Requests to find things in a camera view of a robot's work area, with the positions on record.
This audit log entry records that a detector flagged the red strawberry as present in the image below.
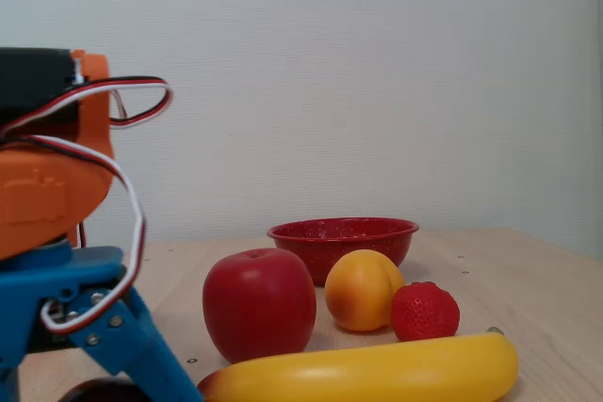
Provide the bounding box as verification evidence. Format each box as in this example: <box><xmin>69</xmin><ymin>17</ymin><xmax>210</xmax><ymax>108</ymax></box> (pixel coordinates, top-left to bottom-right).
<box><xmin>389</xmin><ymin>281</ymin><xmax>462</xmax><ymax>343</ymax></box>

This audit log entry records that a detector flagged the red white black servo cable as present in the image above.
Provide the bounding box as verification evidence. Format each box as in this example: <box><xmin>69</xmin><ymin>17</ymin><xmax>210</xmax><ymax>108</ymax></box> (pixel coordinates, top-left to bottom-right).
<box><xmin>0</xmin><ymin>134</ymin><xmax>147</xmax><ymax>338</ymax></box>
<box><xmin>0</xmin><ymin>75</ymin><xmax>174</xmax><ymax>139</ymax></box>

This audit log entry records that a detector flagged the orange yellow peach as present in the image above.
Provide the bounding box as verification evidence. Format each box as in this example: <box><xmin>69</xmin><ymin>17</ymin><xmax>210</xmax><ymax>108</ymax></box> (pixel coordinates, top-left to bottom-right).
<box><xmin>324</xmin><ymin>249</ymin><xmax>406</xmax><ymax>333</ymax></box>

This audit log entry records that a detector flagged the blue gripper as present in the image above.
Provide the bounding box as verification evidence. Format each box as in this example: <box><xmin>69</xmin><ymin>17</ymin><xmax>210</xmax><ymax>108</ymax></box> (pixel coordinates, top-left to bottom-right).
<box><xmin>0</xmin><ymin>246</ymin><xmax>204</xmax><ymax>402</ymax></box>

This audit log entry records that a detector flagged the yellow banana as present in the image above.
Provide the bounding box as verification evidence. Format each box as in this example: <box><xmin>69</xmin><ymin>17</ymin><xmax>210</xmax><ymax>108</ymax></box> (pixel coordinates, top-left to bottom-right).
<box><xmin>196</xmin><ymin>326</ymin><xmax>520</xmax><ymax>402</ymax></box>

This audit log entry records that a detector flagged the red apple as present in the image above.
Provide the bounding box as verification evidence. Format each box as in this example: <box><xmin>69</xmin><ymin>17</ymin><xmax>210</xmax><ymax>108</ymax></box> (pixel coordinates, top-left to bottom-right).
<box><xmin>202</xmin><ymin>247</ymin><xmax>318</xmax><ymax>365</ymax></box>

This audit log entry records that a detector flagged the red speckled bowl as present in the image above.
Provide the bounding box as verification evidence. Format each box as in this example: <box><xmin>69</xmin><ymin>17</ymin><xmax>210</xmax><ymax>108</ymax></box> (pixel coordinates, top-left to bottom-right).
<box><xmin>266</xmin><ymin>217</ymin><xmax>421</xmax><ymax>287</ymax></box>

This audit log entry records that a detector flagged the dark purple plum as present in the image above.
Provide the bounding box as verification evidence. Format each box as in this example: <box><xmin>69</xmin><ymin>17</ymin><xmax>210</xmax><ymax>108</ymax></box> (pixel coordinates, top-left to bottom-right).
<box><xmin>58</xmin><ymin>377</ymin><xmax>143</xmax><ymax>402</ymax></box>

